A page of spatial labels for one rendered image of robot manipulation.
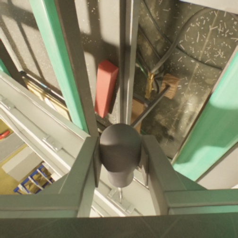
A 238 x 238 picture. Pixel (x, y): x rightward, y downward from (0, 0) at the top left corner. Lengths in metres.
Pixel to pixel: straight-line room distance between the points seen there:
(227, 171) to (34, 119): 0.40
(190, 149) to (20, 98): 0.45
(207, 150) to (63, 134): 0.30
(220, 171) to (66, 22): 0.25
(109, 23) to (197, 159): 0.46
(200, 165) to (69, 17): 0.23
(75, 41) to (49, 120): 0.23
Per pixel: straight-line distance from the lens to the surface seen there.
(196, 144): 0.18
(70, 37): 0.25
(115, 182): 0.18
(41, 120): 0.45
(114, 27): 0.55
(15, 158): 9.89
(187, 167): 0.22
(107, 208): 0.75
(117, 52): 0.57
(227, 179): 0.23
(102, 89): 0.67
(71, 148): 0.38
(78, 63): 0.27
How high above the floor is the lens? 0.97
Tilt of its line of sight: 29 degrees down
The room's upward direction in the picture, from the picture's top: 135 degrees counter-clockwise
